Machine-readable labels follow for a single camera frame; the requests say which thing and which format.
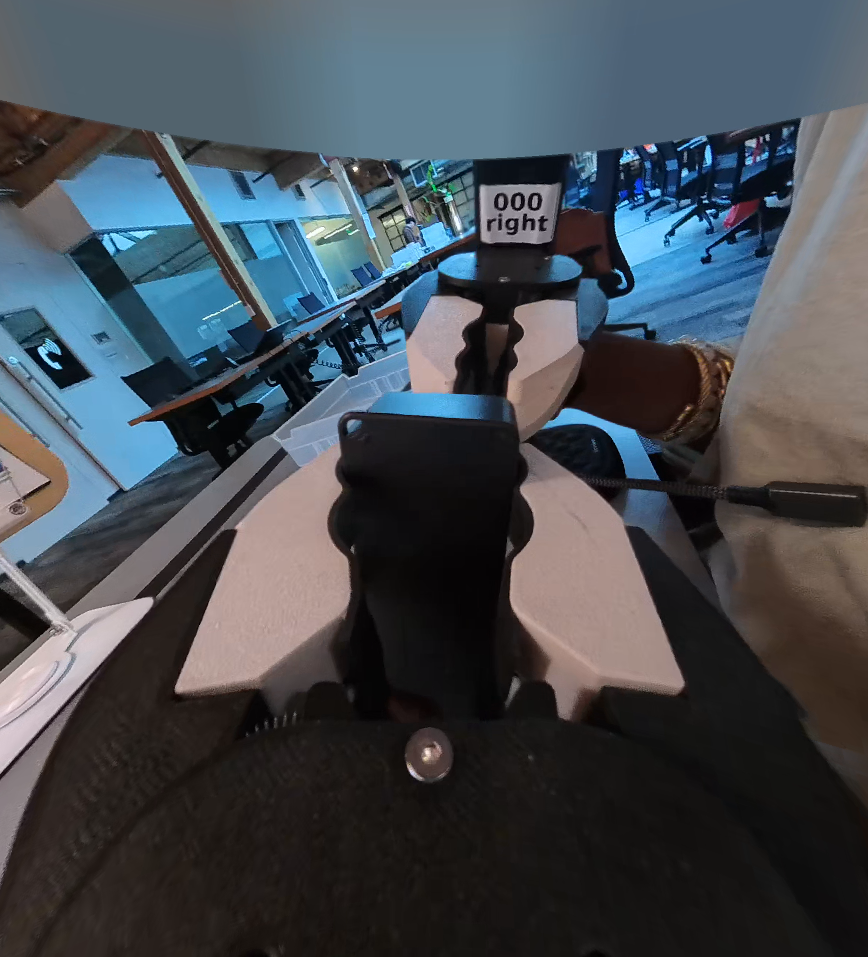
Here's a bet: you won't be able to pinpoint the row of black chairs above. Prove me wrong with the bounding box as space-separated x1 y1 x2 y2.
617 123 800 264

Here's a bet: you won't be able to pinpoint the gold bracelets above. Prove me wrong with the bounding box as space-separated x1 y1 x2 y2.
647 340 735 444

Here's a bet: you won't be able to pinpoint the person's cream shirt torso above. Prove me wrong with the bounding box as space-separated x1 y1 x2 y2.
699 441 868 771

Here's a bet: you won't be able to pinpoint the black phone sign window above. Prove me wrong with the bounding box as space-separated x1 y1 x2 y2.
0 307 95 391

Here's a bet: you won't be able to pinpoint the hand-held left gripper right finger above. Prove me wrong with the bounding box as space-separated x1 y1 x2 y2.
507 443 686 722

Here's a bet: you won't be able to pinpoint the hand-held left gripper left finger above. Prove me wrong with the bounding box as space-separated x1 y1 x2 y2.
174 447 364 715

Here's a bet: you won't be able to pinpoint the black braided USB cable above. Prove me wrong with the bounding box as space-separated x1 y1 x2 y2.
589 473 868 529

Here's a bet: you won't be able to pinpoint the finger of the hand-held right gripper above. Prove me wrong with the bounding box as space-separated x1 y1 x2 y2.
503 298 586 442
406 293 491 396

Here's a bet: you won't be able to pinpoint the person's right forearm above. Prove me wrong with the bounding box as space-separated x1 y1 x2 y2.
703 97 868 479

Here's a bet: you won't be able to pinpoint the black mesh wrist rest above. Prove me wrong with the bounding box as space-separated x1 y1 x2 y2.
527 422 629 490

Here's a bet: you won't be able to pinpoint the person's right hand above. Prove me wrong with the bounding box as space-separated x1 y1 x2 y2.
565 332 700 435

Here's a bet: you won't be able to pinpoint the wooden top office desk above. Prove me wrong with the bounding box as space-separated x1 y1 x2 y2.
129 299 375 427

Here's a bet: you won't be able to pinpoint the white sign stand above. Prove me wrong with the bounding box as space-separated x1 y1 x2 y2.
0 549 154 817

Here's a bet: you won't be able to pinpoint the clear plastic bin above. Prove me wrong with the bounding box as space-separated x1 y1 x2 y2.
273 351 413 471

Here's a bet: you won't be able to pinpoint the black office chair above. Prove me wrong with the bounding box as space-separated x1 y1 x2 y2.
122 357 265 468

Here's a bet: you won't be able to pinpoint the black USB port block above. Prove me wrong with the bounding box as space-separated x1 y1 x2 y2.
337 392 521 719

